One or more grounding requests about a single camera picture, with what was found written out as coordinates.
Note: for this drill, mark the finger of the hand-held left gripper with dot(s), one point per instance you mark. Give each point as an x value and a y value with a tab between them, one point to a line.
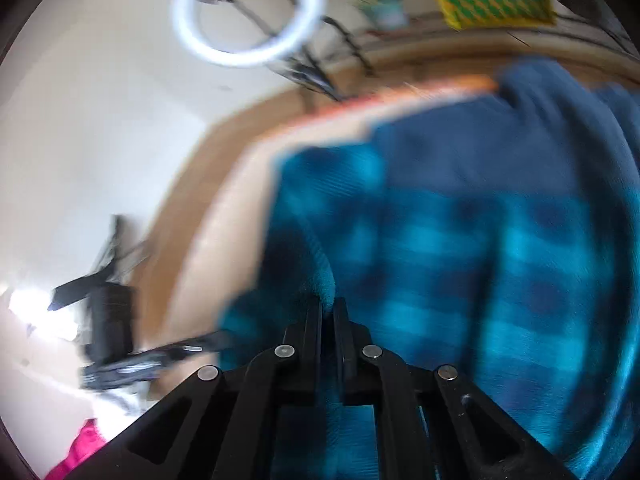
200	345

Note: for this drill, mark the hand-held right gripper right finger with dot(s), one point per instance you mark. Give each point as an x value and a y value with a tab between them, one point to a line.
345	340

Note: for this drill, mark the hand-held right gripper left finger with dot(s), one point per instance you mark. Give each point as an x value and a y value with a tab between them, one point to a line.
310	340

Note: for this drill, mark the blue plaid fleece jacket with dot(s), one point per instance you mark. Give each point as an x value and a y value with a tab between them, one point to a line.
450	235

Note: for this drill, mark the black folding stand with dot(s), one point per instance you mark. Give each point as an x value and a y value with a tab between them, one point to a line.
117	240

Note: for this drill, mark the pink cloth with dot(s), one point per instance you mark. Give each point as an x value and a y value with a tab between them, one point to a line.
80	455

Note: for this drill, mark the bed mattress with beige sheet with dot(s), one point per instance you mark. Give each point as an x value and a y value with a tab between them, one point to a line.
240	210

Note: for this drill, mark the black tripod stand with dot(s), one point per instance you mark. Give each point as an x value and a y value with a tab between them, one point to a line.
305	67

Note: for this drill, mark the teal plant pot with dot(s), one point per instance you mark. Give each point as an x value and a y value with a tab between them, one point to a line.
387	12

